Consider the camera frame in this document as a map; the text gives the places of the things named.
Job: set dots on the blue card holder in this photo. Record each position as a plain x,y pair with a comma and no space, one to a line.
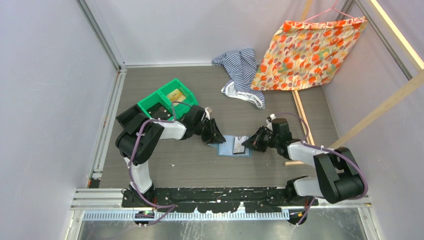
226,149

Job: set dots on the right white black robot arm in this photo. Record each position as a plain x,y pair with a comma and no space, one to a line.
338,177

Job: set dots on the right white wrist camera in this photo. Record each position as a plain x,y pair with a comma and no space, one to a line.
270,118

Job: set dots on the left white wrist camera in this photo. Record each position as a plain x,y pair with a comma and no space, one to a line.
208,111

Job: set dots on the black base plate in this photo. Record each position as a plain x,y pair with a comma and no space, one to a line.
266,199

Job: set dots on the black plastic bin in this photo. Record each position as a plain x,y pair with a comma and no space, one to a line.
132,119

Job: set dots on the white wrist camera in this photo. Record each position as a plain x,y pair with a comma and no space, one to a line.
270,118
208,111

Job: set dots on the aluminium front rail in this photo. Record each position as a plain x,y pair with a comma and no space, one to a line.
105,204

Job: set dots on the blue white striped cloth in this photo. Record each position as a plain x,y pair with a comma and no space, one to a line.
241,67

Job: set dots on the yellow card in bin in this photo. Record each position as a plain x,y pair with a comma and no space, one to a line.
176,96

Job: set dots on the green plastic bin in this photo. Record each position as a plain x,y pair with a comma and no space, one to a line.
169,102

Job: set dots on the orange floral cloth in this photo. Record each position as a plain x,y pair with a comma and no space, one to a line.
303,55

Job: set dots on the black credit card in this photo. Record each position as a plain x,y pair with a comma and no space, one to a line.
158,111

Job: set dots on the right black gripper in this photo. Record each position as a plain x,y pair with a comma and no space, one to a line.
256,140

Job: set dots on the pink clothes hanger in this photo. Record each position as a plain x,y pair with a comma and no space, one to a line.
332,8

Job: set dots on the wooden frame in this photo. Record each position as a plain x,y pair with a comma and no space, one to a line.
376,106

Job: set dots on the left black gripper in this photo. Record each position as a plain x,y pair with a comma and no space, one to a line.
213,135

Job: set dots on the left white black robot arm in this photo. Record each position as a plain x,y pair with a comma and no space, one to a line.
141,134

